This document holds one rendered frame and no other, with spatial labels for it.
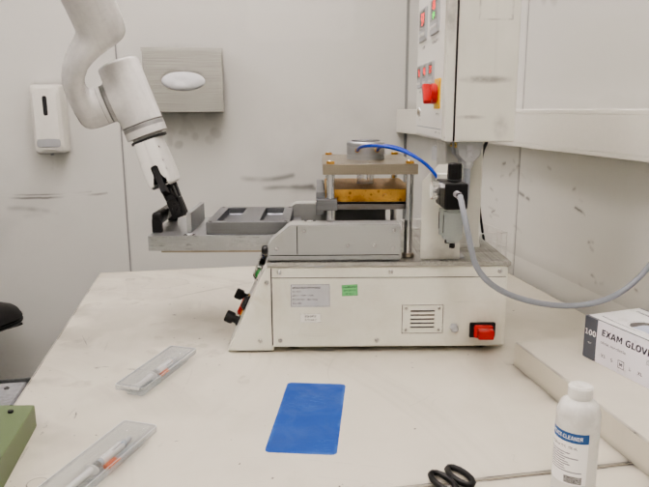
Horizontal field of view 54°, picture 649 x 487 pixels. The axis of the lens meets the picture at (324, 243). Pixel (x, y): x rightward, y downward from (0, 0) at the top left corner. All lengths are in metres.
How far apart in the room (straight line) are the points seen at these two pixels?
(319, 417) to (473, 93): 0.63
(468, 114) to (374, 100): 1.64
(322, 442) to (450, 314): 0.43
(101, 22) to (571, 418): 0.99
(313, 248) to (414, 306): 0.22
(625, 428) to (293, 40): 2.16
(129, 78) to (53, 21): 1.48
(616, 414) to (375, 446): 0.34
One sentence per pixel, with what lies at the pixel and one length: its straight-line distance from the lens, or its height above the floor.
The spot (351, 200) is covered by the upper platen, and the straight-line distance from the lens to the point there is 1.25.
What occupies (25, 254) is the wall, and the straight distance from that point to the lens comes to 2.90.
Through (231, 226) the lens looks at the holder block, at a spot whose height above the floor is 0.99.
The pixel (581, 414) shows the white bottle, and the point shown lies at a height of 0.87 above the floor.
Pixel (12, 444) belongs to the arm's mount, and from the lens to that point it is 0.97.
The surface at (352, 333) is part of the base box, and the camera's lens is 1.25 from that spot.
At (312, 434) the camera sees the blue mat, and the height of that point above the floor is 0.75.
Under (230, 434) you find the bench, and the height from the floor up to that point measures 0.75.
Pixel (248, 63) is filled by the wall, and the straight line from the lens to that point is 2.75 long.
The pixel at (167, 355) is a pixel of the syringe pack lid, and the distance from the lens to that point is 1.23.
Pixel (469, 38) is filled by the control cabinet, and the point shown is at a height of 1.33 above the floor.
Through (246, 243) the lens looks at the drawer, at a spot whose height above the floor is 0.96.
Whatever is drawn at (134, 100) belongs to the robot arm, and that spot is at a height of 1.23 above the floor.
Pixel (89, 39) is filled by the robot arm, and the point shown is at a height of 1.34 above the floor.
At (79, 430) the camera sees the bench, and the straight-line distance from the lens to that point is 1.05.
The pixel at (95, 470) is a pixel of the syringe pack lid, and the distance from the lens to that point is 0.90.
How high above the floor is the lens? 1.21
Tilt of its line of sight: 12 degrees down
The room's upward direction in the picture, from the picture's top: straight up
